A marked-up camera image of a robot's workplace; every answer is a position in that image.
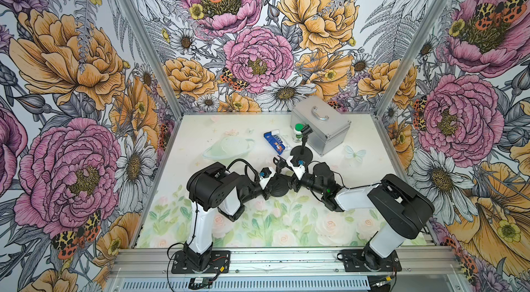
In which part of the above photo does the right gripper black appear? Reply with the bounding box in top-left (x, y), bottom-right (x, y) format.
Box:
top-left (276, 172), bottom-right (325, 197)

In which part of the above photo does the black round stand base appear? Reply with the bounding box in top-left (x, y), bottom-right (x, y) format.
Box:
top-left (290, 146), bottom-right (313, 165)

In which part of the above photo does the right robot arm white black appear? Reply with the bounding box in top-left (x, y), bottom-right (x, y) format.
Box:
top-left (278, 157), bottom-right (434, 271)

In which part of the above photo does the white bottle green cap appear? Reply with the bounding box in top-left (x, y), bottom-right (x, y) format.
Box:
top-left (293, 123), bottom-right (304, 143)

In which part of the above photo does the blue white bandage packet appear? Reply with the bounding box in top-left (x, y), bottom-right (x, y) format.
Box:
top-left (263, 129), bottom-right (291, 155)

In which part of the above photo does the silver aluminium first aid case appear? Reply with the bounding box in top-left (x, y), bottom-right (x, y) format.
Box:
top-left (291, 96), bottom-right (351, 157)

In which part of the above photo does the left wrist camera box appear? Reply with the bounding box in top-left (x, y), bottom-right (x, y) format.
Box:
top-left (259, 167), bottom-right (275, 185)

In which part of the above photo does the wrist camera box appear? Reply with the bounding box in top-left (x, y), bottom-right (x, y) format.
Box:
top-left (259, 167), bottom-right (275, 185)
top-left (287, 156), bottom-right (306, 181)

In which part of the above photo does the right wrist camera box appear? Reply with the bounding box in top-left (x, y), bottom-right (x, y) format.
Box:
top-left (287, 156), bottom-right (306, 181)

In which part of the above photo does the left black corrugated cable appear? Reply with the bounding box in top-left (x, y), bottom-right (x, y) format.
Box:
top-left (226, 158), bottom-right (262, 183)

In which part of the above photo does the white perforated cable tray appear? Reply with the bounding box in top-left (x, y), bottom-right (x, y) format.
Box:
top-left (117, 276), bottom-right (371, 291)

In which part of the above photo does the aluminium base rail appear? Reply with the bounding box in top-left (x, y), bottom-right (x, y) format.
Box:
top-left (109, 246), bottom-right (462, 278)

